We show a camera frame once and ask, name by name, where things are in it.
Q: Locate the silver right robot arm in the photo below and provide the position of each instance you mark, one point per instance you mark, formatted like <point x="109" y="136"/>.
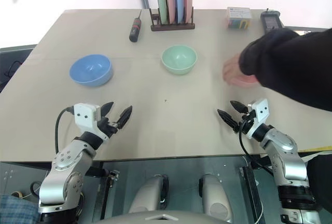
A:
<point x="288" y="154"/>

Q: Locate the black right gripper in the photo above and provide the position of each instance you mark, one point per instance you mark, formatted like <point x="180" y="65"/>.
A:
<point x="246" y="121"/>

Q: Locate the black red screwdriver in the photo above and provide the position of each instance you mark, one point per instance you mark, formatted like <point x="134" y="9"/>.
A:
<point x="135" y="28"/>

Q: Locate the yellow tape strip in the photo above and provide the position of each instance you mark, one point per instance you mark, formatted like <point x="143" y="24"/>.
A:
<point x="316" y="148"/>

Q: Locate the grey robot torso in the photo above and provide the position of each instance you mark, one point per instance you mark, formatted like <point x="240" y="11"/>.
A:
<point x="163" y="217"/>

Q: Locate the person's bare hand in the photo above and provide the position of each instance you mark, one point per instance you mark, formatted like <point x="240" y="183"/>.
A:
<point x="233" y="68"/>

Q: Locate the blue bowl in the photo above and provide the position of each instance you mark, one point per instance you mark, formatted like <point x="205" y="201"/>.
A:
<point x="90" y="72"/>

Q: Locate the black clothed person body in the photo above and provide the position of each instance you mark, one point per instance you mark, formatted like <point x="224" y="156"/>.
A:
<point x="321" y="180"/>

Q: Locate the person's black sleeved forearm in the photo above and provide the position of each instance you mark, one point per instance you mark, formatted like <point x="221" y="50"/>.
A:
<point x="290" y="63"/>

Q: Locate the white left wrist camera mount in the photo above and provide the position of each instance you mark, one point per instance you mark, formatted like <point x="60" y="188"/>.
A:
<point x="84" y="116"/>

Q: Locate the blue denim cloth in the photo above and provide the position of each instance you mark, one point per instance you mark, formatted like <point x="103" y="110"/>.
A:
<point x="15" y="211"/>

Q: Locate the green bowl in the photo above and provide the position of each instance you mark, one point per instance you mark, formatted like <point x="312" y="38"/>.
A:
<point x="179" y="60"/>

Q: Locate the black handheld controller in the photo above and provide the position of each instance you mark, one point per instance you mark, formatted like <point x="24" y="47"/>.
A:
<point x="271" y="21"/>

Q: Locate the red bowl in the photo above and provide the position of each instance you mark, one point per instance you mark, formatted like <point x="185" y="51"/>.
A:
<point x="246" y="82"/>

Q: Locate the dark wooden plate rack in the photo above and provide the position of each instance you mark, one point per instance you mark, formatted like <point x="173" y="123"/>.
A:
<point x="172" y="26"/>

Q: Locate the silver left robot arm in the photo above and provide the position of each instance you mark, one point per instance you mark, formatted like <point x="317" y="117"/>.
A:
<point x="66" y="172"/>

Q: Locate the white right robot leg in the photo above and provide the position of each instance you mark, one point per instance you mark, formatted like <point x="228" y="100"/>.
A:
<point x="215" y="198"/>

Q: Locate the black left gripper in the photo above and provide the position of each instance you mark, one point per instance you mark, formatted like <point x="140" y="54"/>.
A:
<point x="106" y="126"/>

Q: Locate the box of coloured blocks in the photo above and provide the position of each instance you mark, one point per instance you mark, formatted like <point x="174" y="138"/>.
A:
<point x="239" y="17"/>

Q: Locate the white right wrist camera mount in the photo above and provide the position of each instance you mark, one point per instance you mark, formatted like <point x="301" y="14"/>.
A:
<point x="261" y="110"/>

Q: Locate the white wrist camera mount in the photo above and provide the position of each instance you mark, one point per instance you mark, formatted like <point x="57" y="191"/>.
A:
<point x="261" y="110"/>
<point x="84" y="116"/>

